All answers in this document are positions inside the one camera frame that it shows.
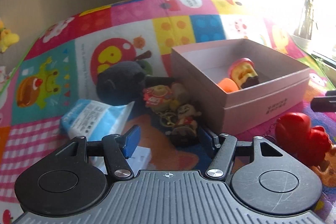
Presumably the blue tissue pack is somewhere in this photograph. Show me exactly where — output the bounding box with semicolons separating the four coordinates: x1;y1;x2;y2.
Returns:
60;99;134;141

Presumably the red cartoon figure toy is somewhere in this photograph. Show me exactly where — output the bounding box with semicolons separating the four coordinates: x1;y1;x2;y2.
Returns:
274;111;336;188

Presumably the cartoon figure keychain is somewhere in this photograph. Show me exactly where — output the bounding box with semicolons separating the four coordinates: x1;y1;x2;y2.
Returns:
159;82;202;147

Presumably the orange small toy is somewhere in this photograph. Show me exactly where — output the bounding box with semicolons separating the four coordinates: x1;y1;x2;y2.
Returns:
217;78;239;93

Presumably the red cartoon keychain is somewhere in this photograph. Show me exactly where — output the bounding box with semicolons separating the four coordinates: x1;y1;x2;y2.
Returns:
143;85;173;113

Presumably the black plush toy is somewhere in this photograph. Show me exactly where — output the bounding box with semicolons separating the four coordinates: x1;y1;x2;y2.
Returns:
96;61;175;106

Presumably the pink round cartoon disc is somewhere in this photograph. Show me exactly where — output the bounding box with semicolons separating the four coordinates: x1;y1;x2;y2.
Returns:
228;58;260;89

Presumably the pink cardboard box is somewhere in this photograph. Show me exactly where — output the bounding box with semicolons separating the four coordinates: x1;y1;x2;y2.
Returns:
171;39;310;135

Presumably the colourful cartoon play mat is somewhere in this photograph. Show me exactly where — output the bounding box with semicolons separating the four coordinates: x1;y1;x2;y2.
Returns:
1;0;335;223

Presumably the yellow plush toy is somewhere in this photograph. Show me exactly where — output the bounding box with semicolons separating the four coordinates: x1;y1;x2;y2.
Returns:
0;20;19;53

